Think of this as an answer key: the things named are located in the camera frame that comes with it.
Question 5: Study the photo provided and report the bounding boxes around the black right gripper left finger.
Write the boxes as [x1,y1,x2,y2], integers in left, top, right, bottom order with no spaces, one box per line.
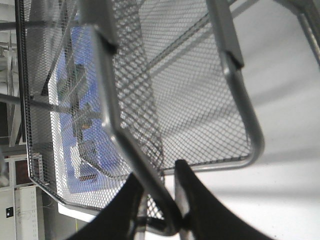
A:
[69,173,144,240]

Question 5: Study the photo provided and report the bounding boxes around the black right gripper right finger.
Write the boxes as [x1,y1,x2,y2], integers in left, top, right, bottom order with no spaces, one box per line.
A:
[174,159,270,240]

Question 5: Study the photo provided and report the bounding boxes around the red emergency stop button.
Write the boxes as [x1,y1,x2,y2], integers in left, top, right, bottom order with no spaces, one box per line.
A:
[71,103,100,142]

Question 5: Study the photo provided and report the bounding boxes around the silver mesh tray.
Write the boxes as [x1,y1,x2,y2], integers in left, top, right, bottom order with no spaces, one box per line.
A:
[111,0,264,174]
[15,0,181,236]

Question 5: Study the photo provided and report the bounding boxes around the white circuit breaker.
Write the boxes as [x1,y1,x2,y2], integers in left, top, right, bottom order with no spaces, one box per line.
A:
[75,140,98,182]

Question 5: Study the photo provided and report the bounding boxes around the blue plastic tray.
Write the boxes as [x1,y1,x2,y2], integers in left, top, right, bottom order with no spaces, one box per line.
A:
[48,26,128,197]

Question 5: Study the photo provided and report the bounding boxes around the green terminal block component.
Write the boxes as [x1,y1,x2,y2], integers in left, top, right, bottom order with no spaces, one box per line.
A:
[57,64,89,108]

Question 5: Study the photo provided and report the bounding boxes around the silver rack frame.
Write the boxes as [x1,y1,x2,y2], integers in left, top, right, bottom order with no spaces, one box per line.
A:
[14,0,320,237]

